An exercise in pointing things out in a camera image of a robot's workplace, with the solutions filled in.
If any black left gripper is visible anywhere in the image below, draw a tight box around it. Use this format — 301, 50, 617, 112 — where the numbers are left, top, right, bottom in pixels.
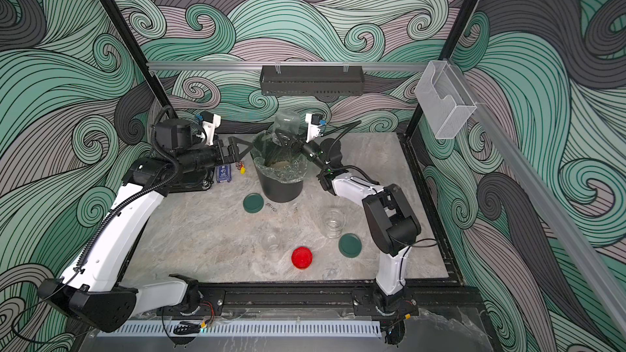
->
175, 139, 251, 176

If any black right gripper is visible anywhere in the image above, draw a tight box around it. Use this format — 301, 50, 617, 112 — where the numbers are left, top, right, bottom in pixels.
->
279, 125, 331, 175

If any green jar lid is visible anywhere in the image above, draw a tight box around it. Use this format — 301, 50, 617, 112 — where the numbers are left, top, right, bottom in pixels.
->
242, 193, 265, 213
338, 233, 363, 258

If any green-lidded oatmeal jar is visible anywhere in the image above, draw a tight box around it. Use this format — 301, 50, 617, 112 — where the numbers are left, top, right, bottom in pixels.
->
320, 208, 346, 239
272, 109, 301, 146

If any clear oatmeal jar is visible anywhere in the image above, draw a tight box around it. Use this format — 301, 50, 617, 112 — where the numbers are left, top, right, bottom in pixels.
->
261, 231, 281, 254

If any red jar lid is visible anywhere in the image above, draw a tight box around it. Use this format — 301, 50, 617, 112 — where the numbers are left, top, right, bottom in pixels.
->
291, 246, 313, 270

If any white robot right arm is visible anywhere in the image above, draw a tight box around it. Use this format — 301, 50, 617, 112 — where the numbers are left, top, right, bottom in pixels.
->
286, 139, 422, 313

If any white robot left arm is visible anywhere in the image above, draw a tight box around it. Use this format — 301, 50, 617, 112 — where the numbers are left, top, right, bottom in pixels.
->
37, 137, 252, 332

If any blue card box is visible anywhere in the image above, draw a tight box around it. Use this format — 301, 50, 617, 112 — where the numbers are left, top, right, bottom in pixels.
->
215, 165, 232, 183

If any clear plastic bin liner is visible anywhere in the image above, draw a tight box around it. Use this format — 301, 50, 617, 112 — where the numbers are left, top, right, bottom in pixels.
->
251, 131, 308, 184

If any black hard case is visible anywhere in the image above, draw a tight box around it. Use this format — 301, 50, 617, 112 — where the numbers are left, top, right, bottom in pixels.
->
169, 169, 215, 193

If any black trash bin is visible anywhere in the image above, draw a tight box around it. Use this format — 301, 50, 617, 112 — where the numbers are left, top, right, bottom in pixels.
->
258, 171, 303, 203

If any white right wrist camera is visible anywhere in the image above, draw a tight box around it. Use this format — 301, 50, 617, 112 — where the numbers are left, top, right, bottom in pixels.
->
305, 113, 326, 143

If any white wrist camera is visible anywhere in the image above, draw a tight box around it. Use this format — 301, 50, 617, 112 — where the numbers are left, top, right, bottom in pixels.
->
197, 112, 222, 146
305, 113, 326, 143

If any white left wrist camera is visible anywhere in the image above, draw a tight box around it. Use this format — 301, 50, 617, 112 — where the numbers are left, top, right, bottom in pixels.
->
197, 112, 222, 146

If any black corrugated right cable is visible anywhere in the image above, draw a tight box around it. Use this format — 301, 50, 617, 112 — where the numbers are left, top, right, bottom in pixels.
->
322, 119, 382, 187

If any black corrugated cable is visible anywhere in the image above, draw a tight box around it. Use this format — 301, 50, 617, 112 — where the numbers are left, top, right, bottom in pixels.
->
322, 119, 382, 187
72, 104, 182, 275

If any black corrugated left cable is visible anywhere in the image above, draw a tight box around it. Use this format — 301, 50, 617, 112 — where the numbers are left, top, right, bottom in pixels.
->
72, 104, 182, 275

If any black wall-mounted tray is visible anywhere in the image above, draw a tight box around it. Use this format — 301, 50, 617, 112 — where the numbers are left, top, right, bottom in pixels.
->
259, 66, 365, 97

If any aluminium wall rail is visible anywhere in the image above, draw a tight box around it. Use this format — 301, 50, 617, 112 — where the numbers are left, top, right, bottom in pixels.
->
147, 60, 428, 73
447, 60, 626, 338

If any clear acrylic wall holder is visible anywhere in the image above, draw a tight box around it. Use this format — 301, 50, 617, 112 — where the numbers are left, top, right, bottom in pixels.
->
415, 60, 476, 140

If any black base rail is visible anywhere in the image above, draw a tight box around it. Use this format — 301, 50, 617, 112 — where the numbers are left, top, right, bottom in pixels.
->
198, 280, 484, 318

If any white slotted cable duct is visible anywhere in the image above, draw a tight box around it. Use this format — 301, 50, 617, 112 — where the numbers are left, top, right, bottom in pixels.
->
98, 319, 382, 338

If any aluminium right wall rail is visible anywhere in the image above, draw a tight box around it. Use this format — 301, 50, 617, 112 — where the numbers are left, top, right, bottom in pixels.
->
447, 60, 626, 338

